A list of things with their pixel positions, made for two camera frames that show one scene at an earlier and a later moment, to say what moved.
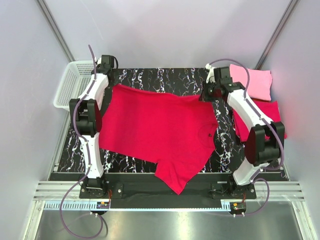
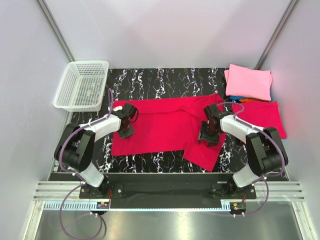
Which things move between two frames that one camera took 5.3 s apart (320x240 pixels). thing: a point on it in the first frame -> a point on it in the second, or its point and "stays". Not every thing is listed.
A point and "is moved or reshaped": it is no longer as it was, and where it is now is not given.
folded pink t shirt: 259,84 stays
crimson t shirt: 176,131 is moved or reshaped
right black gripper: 204,97 -> 213,141
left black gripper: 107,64 -> 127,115
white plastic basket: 75,78 stays
